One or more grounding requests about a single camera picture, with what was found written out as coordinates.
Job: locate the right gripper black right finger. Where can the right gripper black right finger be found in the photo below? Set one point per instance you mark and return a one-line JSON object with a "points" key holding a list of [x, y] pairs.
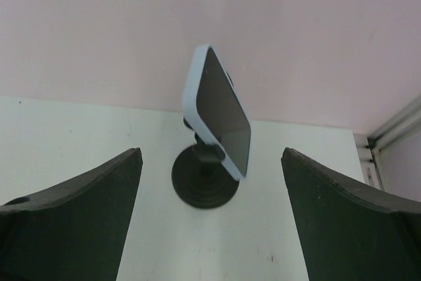
{"points": [[349, 230]]}

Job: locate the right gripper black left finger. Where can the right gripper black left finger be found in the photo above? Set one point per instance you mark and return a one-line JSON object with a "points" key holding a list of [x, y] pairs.
{"points": [[75, 230]]}

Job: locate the black stand with blue phone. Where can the black stand with blue phone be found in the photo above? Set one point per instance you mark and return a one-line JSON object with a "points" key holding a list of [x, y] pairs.
{"points": [[206, 176]]}

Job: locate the light blue phone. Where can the light blue phone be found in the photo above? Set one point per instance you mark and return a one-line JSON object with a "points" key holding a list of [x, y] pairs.
{"points": [[212, 108]]}

